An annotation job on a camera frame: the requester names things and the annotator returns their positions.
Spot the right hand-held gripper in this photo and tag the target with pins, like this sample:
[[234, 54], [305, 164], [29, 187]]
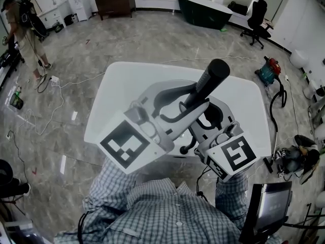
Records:
[[236, 151]]

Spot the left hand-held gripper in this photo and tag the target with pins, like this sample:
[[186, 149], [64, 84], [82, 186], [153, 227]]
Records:
[[127, 146]]

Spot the black handheld shower wand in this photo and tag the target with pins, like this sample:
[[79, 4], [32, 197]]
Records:
[[215, 75]]

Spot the person's right forearm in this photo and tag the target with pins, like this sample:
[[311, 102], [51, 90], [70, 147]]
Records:
[[231, 197]]

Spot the person's left forearm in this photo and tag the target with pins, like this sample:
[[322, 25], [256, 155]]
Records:
[[111, 187]]

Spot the white bathtub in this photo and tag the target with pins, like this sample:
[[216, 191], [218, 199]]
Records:
[[122, 85]]

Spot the dark green bathtub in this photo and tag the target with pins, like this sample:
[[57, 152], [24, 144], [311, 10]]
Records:
[[203, 11]]

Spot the black display monitor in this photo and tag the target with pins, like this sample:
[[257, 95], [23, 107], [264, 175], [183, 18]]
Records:
[[274, 205]]

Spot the person's checked shirt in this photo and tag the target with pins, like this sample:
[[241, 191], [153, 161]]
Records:
[[162, 212]]

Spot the white toilet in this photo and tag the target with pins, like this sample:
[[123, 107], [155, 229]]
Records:
[[311, 89], [299, 58]]

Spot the black office chair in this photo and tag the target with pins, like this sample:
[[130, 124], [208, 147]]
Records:
[[257, 22]]

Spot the white power strip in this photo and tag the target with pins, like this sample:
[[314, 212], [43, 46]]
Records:
[[54, 79]]

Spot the black bag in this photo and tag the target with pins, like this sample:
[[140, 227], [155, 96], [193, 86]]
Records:
[[237, 7]]

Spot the dark wooden cabinet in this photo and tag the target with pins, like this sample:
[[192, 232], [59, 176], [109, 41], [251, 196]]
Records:
[[114, 2]]

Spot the black metal rack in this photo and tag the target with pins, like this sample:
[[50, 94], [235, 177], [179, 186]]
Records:
[[308, 212]]

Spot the black waste bin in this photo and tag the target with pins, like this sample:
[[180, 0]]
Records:
[[68, 19]]

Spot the white water dispenser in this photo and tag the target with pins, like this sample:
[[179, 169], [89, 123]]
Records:
[[81, 4]]

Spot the black green device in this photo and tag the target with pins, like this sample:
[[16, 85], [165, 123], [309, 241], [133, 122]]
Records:
[[58, 27]]

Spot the white drawer cabinet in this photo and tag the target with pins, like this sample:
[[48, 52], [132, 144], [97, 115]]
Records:
[[54, 14]]

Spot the green mesh trash bin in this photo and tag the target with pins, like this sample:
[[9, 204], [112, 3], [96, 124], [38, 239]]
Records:
[[17, 102]]

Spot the white floor socket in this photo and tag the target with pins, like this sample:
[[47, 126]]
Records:
[[10, 135]]

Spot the black equipment cart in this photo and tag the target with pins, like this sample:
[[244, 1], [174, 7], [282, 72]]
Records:
[[10, 60]]

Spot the white framed board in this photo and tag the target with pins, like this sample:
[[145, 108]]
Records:
[[31, 2]]

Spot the dark tripod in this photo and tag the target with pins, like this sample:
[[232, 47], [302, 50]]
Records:
[[12, 205]]

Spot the white side table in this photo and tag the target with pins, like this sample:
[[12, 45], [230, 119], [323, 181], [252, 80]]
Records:
[[15, 230]]

